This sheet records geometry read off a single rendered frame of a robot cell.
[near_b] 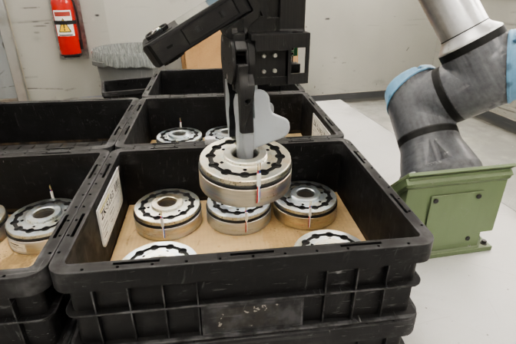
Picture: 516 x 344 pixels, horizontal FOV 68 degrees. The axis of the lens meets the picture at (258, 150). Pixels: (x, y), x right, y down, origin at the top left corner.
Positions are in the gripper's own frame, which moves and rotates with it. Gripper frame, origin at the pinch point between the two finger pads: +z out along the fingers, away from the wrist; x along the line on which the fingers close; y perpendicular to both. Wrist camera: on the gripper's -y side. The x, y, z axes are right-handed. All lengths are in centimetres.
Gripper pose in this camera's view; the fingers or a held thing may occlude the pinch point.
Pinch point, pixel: (236, 151)
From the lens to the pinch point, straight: 45.9
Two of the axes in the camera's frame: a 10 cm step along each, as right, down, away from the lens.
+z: 0.0, 9.1, 4.1
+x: -2.5, -4.0, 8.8
